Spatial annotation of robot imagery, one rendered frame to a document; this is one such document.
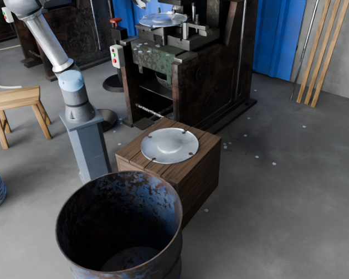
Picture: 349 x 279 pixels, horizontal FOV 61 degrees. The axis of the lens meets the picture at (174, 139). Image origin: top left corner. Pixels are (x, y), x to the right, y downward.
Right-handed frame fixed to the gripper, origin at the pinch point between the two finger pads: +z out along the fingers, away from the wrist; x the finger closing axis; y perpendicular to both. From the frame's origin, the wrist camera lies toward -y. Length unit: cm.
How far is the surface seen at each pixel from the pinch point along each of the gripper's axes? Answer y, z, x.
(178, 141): 45, 37, -47
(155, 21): -3.5, 14.9, 6.8
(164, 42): 1.3, 26.0, 2.6
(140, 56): -15.0, 32.9, -7.0
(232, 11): 23, 33, 45
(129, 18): -186, 122, 108
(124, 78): -27, 46, -19
